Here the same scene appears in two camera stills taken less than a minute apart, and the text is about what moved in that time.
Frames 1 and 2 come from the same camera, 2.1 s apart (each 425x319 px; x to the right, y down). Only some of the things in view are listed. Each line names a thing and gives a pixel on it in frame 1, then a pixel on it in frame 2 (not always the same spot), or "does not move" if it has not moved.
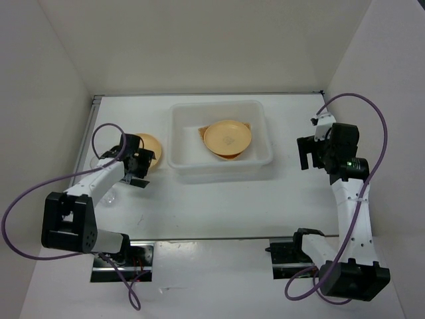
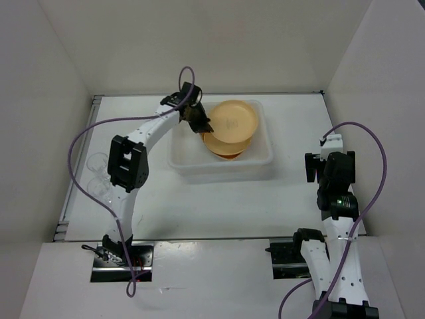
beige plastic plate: (151, 143) -> (233, 121)
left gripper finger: (141, 183) -> (205, 127)
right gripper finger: (319, 160) -> (321, 175)
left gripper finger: (147, 154) -> (201, 109)
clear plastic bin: (193, 162) does not move
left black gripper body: (141, 165) -> (194, 119)
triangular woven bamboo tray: (201, 131) does not move
